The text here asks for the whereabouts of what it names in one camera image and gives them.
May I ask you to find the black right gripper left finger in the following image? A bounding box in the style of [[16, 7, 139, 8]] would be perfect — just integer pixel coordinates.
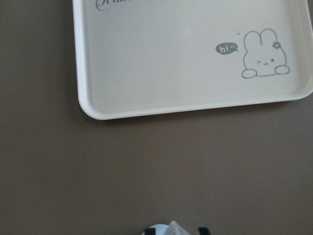
[[144, 228, 156, 235]]

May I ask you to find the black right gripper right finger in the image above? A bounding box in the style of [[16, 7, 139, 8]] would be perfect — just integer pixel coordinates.
[[198, 227, 210, 235]]

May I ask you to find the clear ice cube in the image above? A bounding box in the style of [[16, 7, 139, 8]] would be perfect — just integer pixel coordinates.
[[163, 221, 190, 235]]

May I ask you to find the light blue cup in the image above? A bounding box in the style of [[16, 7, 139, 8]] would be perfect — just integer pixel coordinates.
[[142, 224, 169, 235]]

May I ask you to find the cream rabbit serving tray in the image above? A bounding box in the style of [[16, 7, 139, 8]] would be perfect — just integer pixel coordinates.
[[72, 0, 313, 120]]

